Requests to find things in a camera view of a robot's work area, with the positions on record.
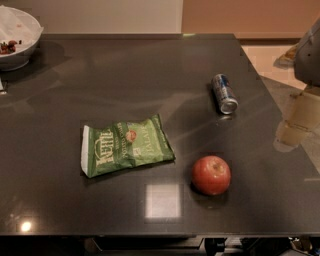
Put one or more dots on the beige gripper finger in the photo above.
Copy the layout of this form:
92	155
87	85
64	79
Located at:
300	118

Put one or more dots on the silver blue redbull can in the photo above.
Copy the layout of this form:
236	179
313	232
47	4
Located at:
224	94

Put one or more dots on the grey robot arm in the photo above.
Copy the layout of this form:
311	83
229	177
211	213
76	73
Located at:
307	58

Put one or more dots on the red apple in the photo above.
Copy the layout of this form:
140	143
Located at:
211	175

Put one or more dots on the green Kettle chips bag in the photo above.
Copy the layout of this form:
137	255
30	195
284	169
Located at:
124	145

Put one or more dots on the white bowl with snacks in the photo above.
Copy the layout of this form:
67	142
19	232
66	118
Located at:
19	35

